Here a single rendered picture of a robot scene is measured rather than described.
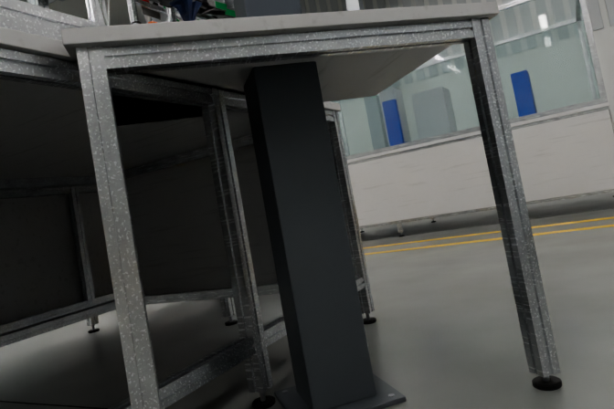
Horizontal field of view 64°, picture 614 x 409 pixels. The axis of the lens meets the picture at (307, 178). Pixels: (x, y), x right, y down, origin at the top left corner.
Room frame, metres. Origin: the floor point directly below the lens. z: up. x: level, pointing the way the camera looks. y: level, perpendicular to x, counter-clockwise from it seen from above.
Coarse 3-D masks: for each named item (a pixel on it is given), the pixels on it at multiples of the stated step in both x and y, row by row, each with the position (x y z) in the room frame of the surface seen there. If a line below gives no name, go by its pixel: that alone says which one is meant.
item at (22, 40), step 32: (0, 32) 0.78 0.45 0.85; (0, 96) 1.03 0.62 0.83; (32, 96) 1.07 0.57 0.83; (64, 96) 1.11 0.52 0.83; (0, 128) 1.28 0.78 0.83; (32, 128) 1.34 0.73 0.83; (64, 128) 1.40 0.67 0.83; (128, 128) 1.55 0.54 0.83; (160, 128) 1.64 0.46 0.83; (192, 128) 1.74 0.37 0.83; (0, 160) 1.69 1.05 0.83; (32, 160) 1.80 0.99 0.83; (64, 160) 1.91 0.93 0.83; (128, 160) 2.20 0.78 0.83
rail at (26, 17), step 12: (0, 0) 0.87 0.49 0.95; (12, 0) 0.88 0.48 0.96; (0, 12) 0.86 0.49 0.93; (12, 12) 0.89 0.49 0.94; (24, 12) 0.90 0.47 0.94; (36, 12) 0.92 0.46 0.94; (48, 12) 0.95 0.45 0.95; (60, 12) 0.97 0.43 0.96; (0, 24) 0.86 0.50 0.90; (12, 24) 0.88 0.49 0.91; (24, 24) 0.90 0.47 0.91; (36, 24) 0.92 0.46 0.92; (48, 24) 0.94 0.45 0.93; (60, 24) 0.97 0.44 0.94; (72, 24) 0.99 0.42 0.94; (84, 24) 1.02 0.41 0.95; (96, 24) 1.04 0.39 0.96; (48, 36) 0.94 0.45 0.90; (60, 36) 0.96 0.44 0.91
